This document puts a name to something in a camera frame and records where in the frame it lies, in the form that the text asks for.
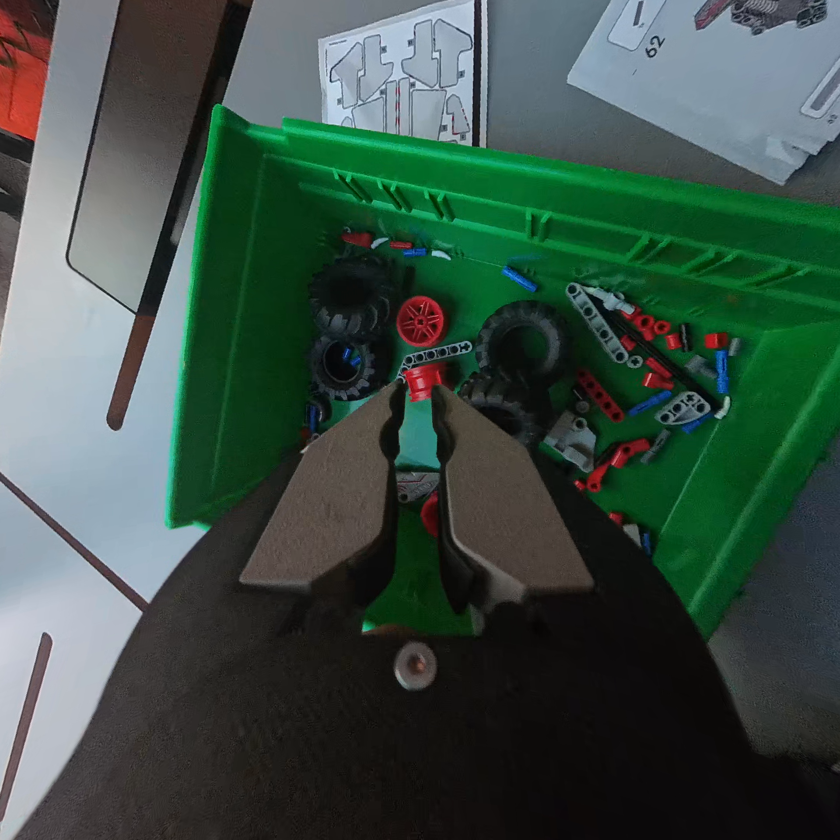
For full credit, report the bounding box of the grey printed lego panel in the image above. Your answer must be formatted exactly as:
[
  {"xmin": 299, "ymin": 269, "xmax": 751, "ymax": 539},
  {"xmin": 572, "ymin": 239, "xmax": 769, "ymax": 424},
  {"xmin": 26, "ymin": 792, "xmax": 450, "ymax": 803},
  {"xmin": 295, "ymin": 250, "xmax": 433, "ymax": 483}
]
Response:
[{"xmin": 395, "ymin": 469, "xmax": 441, "ymax": 504}]

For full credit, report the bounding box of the red lego wheel rim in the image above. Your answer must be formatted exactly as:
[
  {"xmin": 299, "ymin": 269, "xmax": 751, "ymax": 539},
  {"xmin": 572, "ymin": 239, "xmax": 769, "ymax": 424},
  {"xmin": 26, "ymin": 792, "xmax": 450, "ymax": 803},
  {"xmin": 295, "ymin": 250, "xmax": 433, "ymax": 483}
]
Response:
[{"xmin": 402, "ymin": 364, "xmax": 448, "ymax": 403}]

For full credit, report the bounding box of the red spoked lego wheel hub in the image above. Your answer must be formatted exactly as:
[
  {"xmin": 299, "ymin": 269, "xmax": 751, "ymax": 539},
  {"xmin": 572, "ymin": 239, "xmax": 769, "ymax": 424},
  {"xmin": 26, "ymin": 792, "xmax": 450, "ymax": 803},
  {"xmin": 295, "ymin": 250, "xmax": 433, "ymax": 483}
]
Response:
[{"xmin": 395, "ymin": 295, "xmax": 446, "ymax": 347}]

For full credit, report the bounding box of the red box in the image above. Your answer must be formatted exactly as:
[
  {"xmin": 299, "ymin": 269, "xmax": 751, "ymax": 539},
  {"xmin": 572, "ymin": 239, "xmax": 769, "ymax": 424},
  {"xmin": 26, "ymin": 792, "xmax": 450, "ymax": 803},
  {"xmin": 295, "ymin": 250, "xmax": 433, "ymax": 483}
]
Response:
[{"xmin": 0, "ymin": 0, "xmax": 60, "ymax": 142}]

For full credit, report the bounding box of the black rubber lego tire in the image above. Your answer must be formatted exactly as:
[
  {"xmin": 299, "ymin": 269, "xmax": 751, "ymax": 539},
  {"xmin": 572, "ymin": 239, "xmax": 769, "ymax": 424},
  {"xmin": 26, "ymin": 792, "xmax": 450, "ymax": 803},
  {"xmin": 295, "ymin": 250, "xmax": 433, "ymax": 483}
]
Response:
[
  {"xmin": 308, "ymin": 335, "xmax": 391, "ymax": 403},
  {"xmin": 474, "ymin": 301, "xmax": 571, "ymax": 385},
  {"xmin": 308, "ymin": 256, "xmax": 401, "ymax": 339},
  {"xmin": 457, "ymin": 373, "xmax": 555, "ymax": 450}
]

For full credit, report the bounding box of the red angled lego connector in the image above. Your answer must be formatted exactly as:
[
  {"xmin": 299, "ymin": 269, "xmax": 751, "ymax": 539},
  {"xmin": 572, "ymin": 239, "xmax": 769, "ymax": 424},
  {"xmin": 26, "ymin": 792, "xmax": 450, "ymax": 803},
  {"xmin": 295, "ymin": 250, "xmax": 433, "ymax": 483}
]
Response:
[{"xmin": 584, "ymin": 438, "xmax": 652, "ymax": 493}]

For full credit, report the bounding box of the red lego beam with holes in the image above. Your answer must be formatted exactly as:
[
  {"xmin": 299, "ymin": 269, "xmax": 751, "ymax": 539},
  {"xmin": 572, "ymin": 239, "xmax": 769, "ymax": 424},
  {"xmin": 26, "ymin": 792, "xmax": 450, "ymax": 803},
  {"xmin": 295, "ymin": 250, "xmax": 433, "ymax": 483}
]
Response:
[{"xmin": 575, "ymin": 367, "xmax": 626, "ymax": 421}]

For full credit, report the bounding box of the pile of small lego pieces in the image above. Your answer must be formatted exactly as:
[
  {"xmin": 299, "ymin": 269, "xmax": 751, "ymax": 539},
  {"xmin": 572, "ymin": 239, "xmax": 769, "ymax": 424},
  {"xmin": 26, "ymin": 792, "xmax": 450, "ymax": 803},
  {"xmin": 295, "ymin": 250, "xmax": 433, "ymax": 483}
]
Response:
[{"xmin": 302, "ymin": 226, "xmax": 742, "ymax": 555}]

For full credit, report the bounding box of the grey curved lego panel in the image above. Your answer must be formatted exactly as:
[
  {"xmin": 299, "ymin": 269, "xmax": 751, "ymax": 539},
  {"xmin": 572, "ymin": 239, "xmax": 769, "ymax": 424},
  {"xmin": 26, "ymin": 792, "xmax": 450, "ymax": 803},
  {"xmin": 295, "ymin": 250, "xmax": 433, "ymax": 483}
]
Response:
[{"xmin": 654, "ymin": 390, "xmax": 714, "ymax": 426}]

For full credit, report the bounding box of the white sticker sheet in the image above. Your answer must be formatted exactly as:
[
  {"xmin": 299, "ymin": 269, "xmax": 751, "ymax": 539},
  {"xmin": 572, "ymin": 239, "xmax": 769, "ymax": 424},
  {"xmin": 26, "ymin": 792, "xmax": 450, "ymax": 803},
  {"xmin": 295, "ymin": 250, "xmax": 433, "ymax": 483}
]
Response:
[{"xmin": 318, "ymin": 0, "xmax": 488, "ymax": 148}]

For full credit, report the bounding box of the light grey lego bracket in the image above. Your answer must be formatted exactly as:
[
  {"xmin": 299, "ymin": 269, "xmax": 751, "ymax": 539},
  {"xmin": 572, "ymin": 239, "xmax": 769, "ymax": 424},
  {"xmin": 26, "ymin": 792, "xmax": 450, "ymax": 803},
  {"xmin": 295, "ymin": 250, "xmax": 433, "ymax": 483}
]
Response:
[{"xmin": 539, "ymin": 412, "xmax": 598, "ymax": 472}]

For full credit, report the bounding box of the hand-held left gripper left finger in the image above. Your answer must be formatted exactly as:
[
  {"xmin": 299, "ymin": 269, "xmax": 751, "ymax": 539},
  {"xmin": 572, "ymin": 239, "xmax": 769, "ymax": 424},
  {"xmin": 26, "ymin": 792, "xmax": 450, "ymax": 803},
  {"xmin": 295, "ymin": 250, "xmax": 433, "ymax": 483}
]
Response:
[{"xmin": 239, "ymin": 382, "xmax": 406, "ymax": 613}]

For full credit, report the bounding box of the long grey lego beam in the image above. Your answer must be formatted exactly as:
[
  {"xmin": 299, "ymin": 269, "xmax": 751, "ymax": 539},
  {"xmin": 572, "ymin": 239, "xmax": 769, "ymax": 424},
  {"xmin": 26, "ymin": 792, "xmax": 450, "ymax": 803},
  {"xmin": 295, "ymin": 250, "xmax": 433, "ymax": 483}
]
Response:
[{"xmin": 566, "ymin": 282, "xmax": 645, "ymax": 368}]

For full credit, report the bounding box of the long black lego axle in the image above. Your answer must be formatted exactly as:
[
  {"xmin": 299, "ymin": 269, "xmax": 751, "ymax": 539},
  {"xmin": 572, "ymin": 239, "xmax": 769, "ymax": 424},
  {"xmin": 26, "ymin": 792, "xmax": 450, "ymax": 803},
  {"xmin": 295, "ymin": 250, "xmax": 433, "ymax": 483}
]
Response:
[{"xmin": 591, "ymin": 295, "xmax": 719, "ymax": 398}]

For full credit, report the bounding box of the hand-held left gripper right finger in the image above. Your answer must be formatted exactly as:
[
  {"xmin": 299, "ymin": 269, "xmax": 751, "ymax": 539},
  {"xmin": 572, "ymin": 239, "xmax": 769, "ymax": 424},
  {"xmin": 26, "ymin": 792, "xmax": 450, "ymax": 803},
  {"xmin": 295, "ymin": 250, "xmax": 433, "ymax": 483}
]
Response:
[{"xmin": 430, "ymin": 385, "xmax": 595, "ymax": 616}]

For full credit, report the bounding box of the thin grey angled lego beam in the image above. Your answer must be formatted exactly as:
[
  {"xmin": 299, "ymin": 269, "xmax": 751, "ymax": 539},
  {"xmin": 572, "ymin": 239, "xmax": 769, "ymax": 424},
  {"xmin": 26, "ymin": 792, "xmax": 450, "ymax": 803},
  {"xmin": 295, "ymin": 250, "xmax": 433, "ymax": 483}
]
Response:
[{"xmin": 395, "ymin": 339, "xmax": 475, "ymax": 382}]

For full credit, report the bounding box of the green plastic bin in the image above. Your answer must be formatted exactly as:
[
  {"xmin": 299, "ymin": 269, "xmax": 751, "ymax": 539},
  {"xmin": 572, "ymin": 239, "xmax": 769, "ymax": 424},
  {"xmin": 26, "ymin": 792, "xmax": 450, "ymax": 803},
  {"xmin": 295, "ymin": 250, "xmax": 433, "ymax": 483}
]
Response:
[{"xmin": 165, "ymin": 104, "xmax": 840, "ymax": 641}]

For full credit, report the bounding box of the white instruction booklet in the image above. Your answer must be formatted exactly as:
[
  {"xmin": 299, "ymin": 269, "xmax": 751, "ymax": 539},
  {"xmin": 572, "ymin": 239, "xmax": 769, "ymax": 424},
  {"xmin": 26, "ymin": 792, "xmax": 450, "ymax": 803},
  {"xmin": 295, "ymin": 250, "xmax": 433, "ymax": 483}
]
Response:
[{"xmin": 566, "ymin": 0, "xmax": 840, "ymax": 186}]

